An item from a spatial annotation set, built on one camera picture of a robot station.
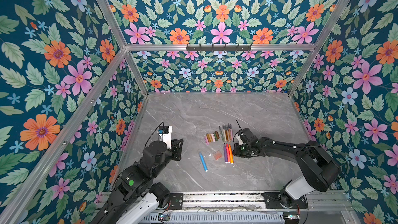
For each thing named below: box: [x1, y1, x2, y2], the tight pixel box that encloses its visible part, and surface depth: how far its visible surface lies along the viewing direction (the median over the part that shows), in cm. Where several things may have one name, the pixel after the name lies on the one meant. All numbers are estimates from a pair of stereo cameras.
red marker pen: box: [226, 143, 231, 164], surface depth 90 cm
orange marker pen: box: [228, 143, 234, 165], surface depth 90 cm
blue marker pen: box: [199, 151, 208, 173], surface depth 88 cm
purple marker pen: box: [223, 143, 229, 164], surface depth 90 cm
